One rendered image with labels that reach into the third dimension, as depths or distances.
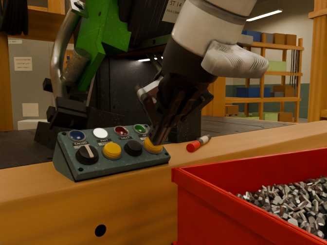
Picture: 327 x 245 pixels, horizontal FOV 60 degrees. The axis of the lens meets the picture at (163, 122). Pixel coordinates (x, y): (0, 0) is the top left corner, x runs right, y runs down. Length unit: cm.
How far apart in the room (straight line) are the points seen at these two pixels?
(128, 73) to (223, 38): 55
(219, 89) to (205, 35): 112
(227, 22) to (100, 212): 27
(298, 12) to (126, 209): 1167
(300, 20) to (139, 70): 1107
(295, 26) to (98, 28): 1140
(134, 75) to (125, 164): 50
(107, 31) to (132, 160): 34
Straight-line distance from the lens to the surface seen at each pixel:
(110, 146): 39
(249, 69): 31
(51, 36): 108
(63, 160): 40
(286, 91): 720
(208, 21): 31
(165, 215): 45
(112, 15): 66
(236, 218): 26
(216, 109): 142
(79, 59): 59
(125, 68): 84
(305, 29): 1160
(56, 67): 72
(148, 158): 41
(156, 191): 43
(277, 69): 688
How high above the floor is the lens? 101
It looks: 7 degrees down
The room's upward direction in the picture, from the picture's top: straight up
